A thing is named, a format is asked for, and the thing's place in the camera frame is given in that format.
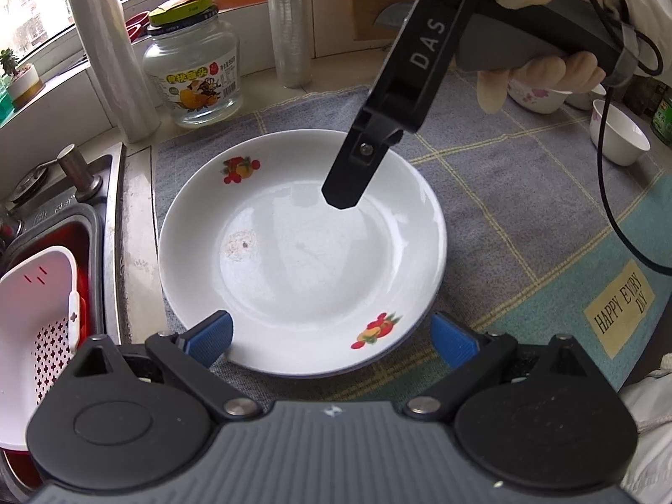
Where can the white colander basket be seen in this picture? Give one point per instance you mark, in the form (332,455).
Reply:
(37,346)

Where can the white bowl pink flowers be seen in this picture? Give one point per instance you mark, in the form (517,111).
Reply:
(536,100)

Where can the right plastic wrap roll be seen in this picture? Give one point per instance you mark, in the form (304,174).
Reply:
(290,34)

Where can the small potted succulent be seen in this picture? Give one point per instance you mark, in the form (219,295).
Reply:
(24,83)

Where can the green lid sauce jar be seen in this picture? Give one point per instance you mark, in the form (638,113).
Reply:
(661,123)

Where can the grey blue checked towel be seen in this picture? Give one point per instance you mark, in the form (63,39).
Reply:
(529,244)

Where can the sink soap dispenser knob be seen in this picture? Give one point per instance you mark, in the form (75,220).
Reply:
(76,168)

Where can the steel sink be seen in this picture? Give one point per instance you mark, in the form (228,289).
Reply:
(59,286)

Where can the red wash basin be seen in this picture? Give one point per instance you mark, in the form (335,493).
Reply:
(47,272)

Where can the white fruit plate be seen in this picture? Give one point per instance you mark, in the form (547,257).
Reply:
(312,291)

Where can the left plastic wrap roll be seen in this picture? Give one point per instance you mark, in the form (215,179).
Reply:
(102,31)

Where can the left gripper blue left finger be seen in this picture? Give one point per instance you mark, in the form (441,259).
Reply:
(207,341)

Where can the steel santoku knife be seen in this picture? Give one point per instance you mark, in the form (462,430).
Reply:
(394,16)

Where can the plastic wrap roll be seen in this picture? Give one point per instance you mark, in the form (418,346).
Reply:
(102,31)
(290,34)

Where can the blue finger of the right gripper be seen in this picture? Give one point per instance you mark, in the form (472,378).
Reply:
(364,148)

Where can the glass jar green lid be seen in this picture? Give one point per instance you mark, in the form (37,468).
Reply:
(193,62)

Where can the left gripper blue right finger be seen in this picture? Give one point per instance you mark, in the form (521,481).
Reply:
(453,342)

